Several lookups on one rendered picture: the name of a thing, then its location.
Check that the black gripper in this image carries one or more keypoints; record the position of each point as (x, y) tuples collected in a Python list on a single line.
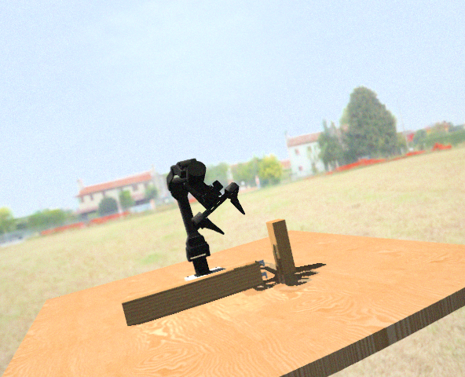
[(201, 220)]

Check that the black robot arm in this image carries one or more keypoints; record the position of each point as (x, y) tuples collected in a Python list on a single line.
[(191, 174)]

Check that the wooden post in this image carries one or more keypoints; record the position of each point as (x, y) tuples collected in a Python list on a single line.
[(281, 246)]

